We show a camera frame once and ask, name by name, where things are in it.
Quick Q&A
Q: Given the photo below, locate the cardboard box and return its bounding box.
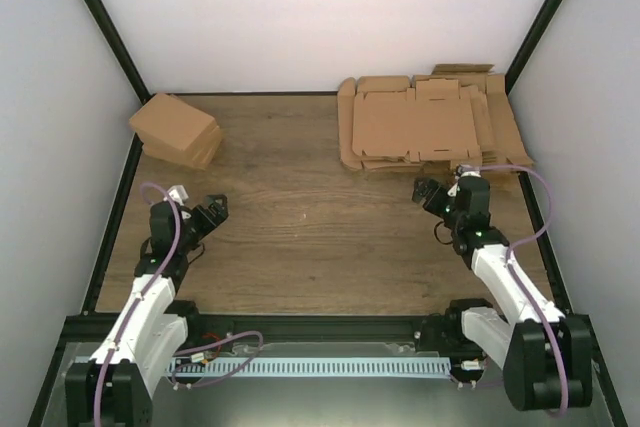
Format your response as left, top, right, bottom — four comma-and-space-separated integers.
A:
352, 79, 481, 162

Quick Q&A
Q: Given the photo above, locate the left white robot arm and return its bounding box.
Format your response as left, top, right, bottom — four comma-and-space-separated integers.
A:
64, 185, 229, 426

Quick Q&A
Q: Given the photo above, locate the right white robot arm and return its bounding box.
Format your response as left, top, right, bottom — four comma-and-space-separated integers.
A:
412, 171, 593, 415

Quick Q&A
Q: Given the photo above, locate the stack of flat cardboard blanks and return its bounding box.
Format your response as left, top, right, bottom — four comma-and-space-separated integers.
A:
337, 64, 532, 172

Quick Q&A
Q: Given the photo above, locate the stack of folded cardboard boxes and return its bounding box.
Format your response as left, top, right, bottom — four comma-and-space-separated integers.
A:
129, 94, 223, 169

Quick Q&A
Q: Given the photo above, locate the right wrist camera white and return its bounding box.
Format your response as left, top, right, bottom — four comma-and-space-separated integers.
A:
455, 164, 481, 178

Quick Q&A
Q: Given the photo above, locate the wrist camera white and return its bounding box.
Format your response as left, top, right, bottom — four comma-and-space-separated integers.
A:
455, 164, 481, 178
167, 185, 189, 205

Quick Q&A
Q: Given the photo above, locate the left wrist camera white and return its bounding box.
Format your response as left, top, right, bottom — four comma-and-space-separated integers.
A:
167, 185, 189, 205

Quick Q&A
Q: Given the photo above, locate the light blue slotted cable duct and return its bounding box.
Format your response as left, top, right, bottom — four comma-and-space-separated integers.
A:
166, 357, 451, 379

